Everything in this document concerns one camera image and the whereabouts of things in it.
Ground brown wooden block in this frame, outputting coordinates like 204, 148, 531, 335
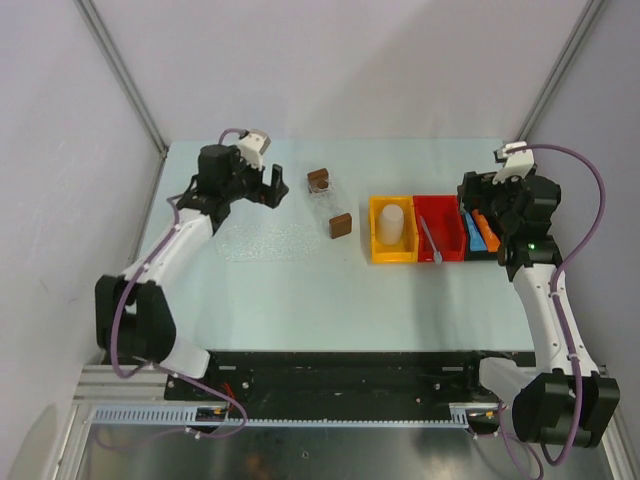
329, 213, 353, 239

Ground blue toothpaste tube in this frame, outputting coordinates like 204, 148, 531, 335
464, 213, 488, 252

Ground red plastic bin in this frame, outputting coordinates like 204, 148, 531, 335
413, 195, 467, 263

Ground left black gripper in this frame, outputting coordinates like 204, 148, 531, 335
222, 146, 288, 209

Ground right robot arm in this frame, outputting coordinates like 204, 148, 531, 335
457, 172, 620, 448

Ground grey toothbrush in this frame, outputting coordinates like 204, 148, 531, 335
420, 216, 443, 265

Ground left aluminium frame post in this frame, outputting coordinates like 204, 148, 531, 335
72, 0, 169, 156

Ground yellow plastic bin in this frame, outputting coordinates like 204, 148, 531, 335
368, 196, 419, 264

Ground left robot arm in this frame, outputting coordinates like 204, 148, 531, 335
95, 130, 289, 400

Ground black plastic bin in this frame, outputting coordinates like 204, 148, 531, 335
457, 194, 499, 262

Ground white paper cup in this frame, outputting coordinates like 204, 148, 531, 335
379, 204, 404, 245

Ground aluminium frame post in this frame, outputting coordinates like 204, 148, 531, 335
72, 0, 169, 156
516, 0, 610, 141

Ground clear plastic tray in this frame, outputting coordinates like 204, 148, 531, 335
214, 187, 349, 262

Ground grey cable duct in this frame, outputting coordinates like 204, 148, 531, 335
89, 403, 474, 429

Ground right aluminium frame post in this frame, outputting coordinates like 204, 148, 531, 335
516, 0, 610, 141

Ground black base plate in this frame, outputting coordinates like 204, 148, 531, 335
102, 349, 536, 414

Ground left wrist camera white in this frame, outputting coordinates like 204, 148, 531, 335
236, 130, 271, 171

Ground brown block with hole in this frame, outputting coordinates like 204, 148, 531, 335
307, 168, 329, 194

